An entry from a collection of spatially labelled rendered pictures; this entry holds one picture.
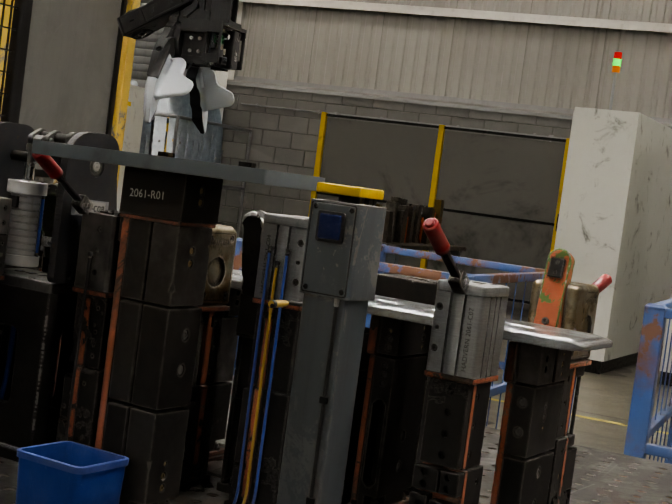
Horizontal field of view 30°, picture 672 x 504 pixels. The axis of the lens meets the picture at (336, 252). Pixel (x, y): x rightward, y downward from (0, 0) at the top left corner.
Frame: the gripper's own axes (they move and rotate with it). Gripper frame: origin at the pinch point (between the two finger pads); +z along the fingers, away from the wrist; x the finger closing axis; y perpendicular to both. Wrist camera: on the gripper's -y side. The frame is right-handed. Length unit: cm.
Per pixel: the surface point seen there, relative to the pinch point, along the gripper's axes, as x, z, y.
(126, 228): -2.1, 13.3, -3.4
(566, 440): 45, 38, 48
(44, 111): 301, -10, -223
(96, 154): -4.8, 4.4, -7.5
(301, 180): -1.0, 4.3, 19.2
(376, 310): 21.6, 20.7, 23.5
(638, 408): 211, 54, 41
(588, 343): 23, 20, 53
